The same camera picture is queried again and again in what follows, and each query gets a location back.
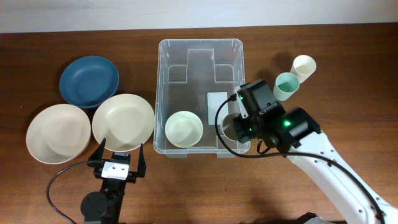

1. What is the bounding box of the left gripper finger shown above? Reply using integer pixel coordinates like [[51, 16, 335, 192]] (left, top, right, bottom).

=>
[[136, 143, 146, 178], [87, 138, 106, 167]]

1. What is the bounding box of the mint green cup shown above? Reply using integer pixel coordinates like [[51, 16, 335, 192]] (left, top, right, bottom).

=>
[[273, 72, 300, 101]]

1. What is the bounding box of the grey cup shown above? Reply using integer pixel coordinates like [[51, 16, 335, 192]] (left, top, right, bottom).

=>
[[221, 113, 239, 141]]

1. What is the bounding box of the white bowl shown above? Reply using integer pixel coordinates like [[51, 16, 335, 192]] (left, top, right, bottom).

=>
[[165, 111, 203, 148]]

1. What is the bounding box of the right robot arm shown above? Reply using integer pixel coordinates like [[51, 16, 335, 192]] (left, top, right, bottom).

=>
[[232, 80, 397, 223]]

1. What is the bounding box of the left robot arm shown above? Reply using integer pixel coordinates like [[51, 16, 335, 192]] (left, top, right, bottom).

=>
[[80, 139, 146, 223]]

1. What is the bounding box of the beige plate near bin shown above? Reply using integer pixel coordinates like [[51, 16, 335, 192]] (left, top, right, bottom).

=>
[[92, 94, 155, 152]]

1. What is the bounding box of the beige plate far left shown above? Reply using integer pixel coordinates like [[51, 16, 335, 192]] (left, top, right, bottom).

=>
[[25, 104, 91, 165]]

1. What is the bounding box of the white label in bin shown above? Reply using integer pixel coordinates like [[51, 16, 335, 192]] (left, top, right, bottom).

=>
[[207, 92, 229, 125]]

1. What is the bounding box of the white cup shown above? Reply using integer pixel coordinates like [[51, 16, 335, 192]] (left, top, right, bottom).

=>
[[290, 55, 317, 83]]

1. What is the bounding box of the dark blue plate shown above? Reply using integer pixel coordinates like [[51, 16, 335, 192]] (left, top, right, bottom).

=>
[[59, 56, 119, 108]]

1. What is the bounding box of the clear plastic storage bin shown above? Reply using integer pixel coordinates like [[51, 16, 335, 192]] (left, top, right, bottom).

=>
[[154, 39, 250, 158]]

